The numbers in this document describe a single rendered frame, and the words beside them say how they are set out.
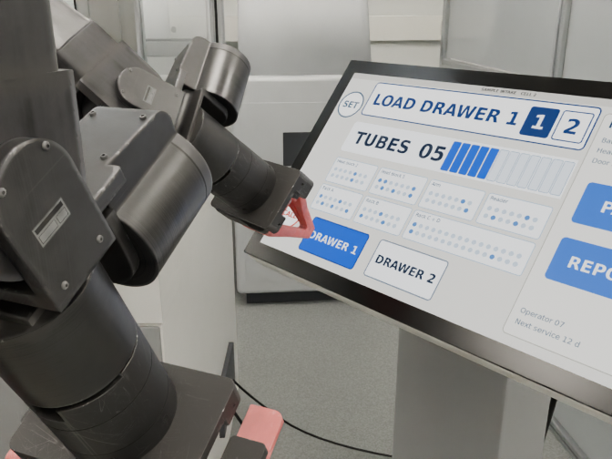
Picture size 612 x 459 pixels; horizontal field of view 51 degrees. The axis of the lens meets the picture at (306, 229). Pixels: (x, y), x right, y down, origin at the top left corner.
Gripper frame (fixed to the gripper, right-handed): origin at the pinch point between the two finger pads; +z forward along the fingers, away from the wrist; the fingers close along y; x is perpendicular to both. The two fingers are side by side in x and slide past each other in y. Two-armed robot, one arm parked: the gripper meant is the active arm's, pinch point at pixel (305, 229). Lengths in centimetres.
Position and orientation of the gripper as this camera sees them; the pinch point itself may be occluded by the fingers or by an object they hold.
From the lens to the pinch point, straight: 70.1
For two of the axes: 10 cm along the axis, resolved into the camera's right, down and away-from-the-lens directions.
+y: -6.5, -2.5, 7.2
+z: 5.8, 4.5, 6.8
